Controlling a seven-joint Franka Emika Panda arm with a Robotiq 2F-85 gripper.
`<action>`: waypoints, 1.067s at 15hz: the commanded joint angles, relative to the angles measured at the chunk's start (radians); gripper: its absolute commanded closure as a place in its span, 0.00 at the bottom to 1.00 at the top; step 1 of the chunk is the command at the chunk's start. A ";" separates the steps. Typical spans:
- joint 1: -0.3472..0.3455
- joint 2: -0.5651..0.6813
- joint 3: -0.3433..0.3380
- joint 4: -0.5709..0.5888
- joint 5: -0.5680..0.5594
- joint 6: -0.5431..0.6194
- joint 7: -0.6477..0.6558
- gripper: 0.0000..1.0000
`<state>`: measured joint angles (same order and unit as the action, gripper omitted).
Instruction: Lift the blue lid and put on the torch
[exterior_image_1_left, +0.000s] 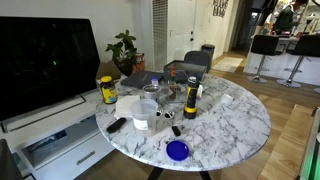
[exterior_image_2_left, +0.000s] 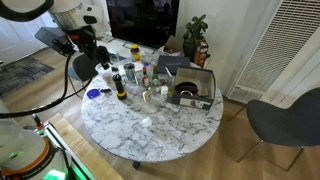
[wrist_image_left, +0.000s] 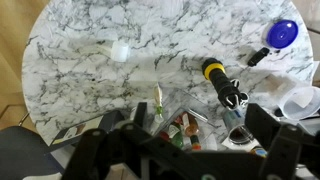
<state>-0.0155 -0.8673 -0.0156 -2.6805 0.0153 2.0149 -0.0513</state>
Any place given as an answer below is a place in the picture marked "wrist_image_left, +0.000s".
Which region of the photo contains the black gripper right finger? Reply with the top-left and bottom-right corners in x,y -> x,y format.
244,103 -> 320,180

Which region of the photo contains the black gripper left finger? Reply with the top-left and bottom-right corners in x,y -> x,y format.
62,101 -> 201,180

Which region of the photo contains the black and yellow torch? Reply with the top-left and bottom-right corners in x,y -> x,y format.
201,57 -> 244,108

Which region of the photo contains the dark hardcover book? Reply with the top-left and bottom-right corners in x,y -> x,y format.
49,109 -> 126,148

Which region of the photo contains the clear plastic measuring cup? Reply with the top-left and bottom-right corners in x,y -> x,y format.
276,85 -> 320,122

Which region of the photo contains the round glass jar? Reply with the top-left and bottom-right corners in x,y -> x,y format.
227,123 -> 256,148

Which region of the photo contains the green sauce bottle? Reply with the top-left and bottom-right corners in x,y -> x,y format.
159,121 -> 186,150

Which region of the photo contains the squeeze bottle green band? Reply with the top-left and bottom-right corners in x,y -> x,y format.
150,83 -> 166,135

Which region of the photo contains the dark grey seat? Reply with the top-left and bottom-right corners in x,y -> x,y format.
0,125 -> 65,180

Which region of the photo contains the small black remote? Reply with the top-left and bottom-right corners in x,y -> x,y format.
246,46 -> 271,67

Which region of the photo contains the red cap sauce bottle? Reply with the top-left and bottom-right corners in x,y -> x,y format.
181,113 -> 203,151

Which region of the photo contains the small white cup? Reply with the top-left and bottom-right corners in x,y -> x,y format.
99,40 -> 131,63

